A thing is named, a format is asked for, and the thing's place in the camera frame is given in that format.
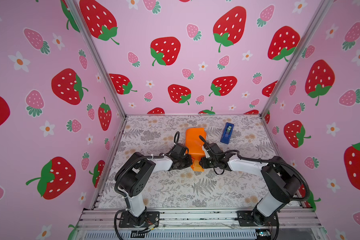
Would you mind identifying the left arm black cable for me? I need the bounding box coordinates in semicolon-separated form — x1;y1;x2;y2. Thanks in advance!
113;131;181;199

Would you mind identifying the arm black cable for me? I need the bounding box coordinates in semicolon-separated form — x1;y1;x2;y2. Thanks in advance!
198;134;311;202
113;131;181;199

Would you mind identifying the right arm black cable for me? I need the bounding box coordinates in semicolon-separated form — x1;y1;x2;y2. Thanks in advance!
198;134;311;202

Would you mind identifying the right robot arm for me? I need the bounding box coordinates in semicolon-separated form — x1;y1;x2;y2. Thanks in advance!
200;143;305;225

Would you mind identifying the aluminium front rail frame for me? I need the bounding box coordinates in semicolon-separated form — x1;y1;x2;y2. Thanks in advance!
69;208;328;240

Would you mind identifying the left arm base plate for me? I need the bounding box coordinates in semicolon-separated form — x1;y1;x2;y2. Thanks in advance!
118;211;160;228

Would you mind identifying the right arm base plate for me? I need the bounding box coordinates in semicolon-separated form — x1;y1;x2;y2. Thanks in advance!
235;211;280;227

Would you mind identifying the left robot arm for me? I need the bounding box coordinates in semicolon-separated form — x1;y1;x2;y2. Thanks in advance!
114;144;192;218

